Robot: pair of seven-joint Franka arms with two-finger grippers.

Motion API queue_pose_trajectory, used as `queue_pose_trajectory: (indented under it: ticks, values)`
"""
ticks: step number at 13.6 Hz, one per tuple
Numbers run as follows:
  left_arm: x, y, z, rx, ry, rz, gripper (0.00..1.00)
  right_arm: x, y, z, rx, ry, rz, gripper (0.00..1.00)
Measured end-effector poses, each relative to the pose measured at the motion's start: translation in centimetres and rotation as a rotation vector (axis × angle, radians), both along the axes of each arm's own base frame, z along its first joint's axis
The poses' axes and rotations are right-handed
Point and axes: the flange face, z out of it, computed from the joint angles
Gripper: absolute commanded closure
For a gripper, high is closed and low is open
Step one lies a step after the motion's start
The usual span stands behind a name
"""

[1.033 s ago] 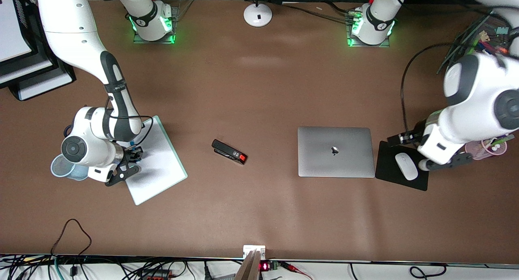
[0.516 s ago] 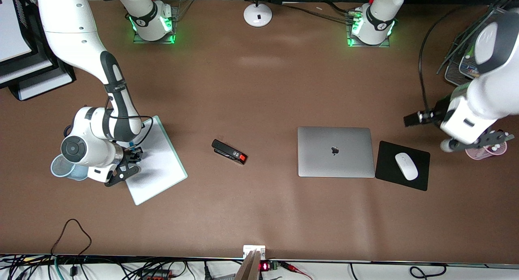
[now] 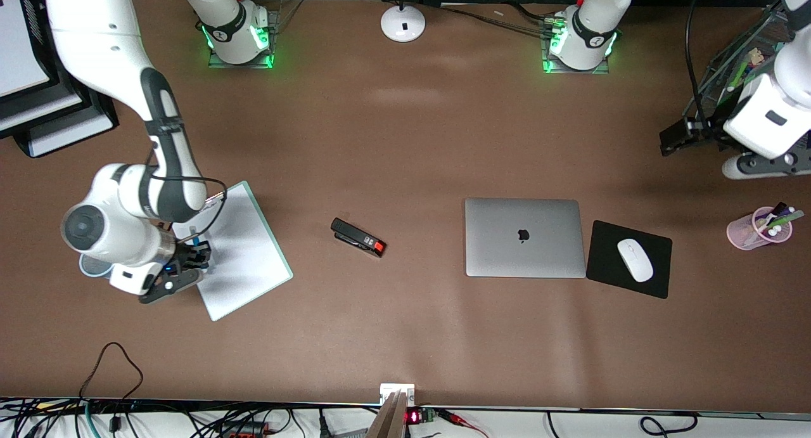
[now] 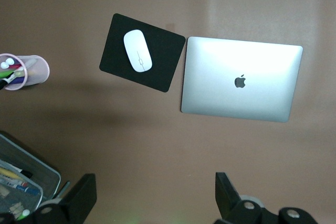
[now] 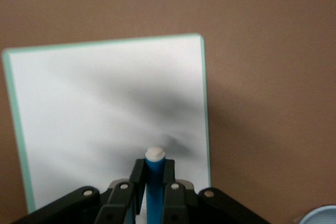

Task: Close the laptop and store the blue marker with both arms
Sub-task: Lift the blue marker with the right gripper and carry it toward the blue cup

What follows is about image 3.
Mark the blue mesh pen cup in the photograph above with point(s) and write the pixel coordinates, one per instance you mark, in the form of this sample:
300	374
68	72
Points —
92	270

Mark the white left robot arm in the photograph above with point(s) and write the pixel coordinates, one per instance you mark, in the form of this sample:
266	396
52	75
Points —
589	32

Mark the pink pen cup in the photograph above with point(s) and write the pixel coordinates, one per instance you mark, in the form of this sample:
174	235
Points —
744	235

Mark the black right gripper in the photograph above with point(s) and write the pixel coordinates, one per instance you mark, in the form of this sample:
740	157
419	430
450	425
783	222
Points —
185	253

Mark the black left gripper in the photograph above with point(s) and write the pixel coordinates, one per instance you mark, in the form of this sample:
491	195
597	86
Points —
711	125

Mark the grey mounting post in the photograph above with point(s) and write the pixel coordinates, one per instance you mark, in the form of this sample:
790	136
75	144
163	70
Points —
386	422

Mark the blue marker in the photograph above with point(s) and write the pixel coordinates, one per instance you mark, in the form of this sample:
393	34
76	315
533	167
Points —
196	241

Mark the white bracket plate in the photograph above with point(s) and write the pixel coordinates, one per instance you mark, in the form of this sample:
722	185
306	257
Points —
388	388

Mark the white round-base stand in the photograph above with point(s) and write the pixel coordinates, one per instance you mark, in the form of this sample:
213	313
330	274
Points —
403	25

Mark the white paper sheet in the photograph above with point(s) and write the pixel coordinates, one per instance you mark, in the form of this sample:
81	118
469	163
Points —
38	111
70	134
19	51

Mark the silver laptop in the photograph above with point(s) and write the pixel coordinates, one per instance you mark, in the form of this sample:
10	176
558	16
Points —
526	254

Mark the green marker in tray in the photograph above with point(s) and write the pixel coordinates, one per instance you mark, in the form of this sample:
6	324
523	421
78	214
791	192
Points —
744	70

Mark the pale green clipboard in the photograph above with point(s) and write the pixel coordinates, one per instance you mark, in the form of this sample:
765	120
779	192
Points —
272	235

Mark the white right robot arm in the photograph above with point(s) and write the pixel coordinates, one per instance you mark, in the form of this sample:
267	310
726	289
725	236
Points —
108	38

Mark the black purple marker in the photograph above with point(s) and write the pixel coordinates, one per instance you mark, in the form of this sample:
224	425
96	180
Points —
778	208

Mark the red terminal block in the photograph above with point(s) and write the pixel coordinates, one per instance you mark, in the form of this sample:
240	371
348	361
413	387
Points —
244	431

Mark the black stacked document tray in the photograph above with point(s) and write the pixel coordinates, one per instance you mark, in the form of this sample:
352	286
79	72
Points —
21	145

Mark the white clipboard paper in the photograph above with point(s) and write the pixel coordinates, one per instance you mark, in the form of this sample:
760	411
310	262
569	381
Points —
247	267

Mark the white computer mouse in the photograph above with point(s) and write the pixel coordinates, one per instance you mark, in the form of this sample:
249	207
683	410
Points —
635	260

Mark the black mouse pad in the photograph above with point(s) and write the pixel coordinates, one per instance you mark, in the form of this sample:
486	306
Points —
605	260

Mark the black stapler with red tip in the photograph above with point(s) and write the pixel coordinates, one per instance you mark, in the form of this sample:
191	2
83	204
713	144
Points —
356	236

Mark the circuit board with red display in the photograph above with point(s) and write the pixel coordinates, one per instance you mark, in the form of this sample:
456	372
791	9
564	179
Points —
415	416

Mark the green marker in cup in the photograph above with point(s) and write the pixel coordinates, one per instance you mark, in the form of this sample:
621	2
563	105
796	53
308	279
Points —
785	220

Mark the tan clip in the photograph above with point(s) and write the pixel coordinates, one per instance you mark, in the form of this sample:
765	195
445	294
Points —
757	56

